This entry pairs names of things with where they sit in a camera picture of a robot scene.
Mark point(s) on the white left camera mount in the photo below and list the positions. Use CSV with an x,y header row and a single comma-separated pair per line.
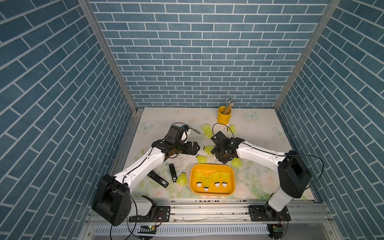
x,y
184,135

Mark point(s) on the yellow pen holder cup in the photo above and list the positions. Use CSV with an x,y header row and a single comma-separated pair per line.
x,y
224,115

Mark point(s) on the aluminium right corner post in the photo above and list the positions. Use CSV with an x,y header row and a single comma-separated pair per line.
x,y
318,30

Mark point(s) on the black loose gripper finger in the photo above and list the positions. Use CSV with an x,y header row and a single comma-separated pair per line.
x,y
158,179
173,173

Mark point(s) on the black robot base joint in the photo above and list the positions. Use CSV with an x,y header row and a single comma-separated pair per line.
x,y
265,213

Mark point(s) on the aluminium corner frame post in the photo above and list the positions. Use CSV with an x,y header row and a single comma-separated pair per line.
x,y
93,22

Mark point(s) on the yellow-green shuttlecock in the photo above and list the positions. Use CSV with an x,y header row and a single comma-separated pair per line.
x,y
198,178
208,149
206,181
225,176
207,129
236,163
202,159
182,179
231,129
216,176

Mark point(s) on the pencils in cup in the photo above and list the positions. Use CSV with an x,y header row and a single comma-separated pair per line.
x,y
228,107

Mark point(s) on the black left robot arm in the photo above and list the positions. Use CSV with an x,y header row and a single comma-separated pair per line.
x,y
114,199

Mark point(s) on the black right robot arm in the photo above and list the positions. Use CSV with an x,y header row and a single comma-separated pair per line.
x,y
294,175

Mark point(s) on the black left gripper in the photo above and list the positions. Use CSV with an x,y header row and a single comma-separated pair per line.
x,y
188,150

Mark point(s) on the black left base joint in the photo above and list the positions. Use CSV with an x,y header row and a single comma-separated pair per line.
x,y
145,209

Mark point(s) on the orange plastic storage box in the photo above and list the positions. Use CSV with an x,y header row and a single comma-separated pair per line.
x,y
207,169

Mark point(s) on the aluminium table edge rail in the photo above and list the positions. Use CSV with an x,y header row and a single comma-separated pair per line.
x,y
121,157

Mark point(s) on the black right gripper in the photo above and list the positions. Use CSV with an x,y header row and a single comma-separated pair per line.
x,y
214,150

